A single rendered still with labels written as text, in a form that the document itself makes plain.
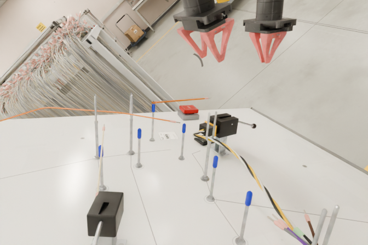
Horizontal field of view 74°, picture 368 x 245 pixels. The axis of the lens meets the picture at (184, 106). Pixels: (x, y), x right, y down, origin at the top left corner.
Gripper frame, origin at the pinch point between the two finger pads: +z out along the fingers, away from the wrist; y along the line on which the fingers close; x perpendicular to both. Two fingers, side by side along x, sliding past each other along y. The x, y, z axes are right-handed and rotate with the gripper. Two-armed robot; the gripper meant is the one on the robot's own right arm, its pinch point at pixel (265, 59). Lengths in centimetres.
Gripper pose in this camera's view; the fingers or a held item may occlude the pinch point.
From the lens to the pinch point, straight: 63.3
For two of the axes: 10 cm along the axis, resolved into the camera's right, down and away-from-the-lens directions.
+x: 8.4, -2.6, 4.7
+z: 0.6, 9.1, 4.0
